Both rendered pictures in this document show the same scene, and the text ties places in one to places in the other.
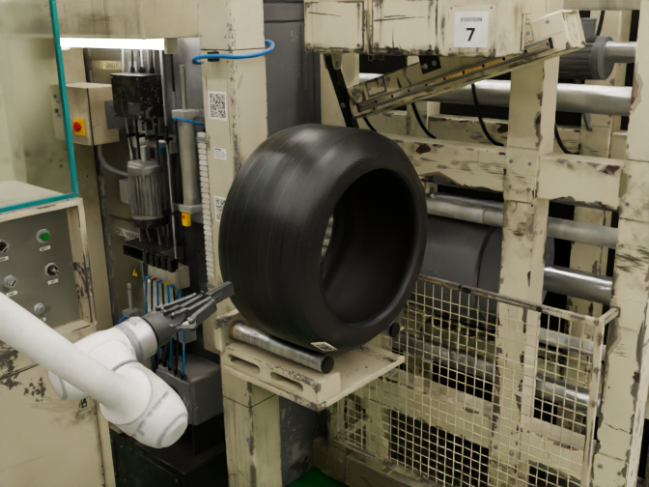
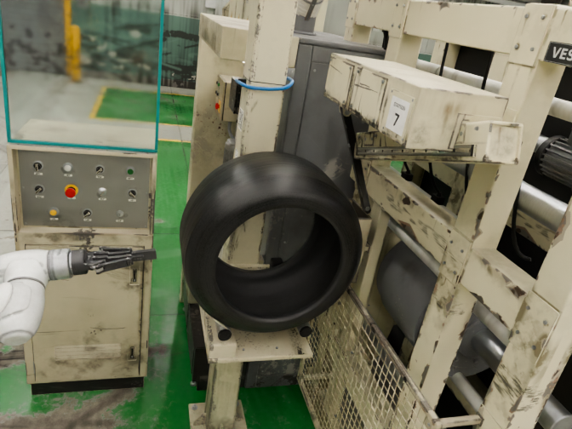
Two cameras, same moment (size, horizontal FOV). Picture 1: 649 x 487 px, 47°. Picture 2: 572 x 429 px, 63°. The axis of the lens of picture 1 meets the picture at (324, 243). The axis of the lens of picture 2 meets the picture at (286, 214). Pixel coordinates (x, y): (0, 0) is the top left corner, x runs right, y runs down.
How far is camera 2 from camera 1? 1.02 m
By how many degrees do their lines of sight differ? 28
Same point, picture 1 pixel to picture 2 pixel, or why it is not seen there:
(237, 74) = (252, 100)
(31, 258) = (119, 181)
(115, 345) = (31, 263)
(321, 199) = (225, 216)
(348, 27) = (343, 84)
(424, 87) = (391, 152)
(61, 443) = (114, 296)
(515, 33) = (442, 130)
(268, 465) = (228, 372)
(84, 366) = not seen: outside the picture
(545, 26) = (474, 132)
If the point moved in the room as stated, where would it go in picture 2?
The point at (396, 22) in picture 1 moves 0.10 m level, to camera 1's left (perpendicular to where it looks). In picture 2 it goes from (363, 91) to (333, 83)
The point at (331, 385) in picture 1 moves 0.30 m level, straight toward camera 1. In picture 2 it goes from (225, 350) to (155, 402)
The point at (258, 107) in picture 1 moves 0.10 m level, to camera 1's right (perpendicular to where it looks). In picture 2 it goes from (268, 128) to (292, 136)
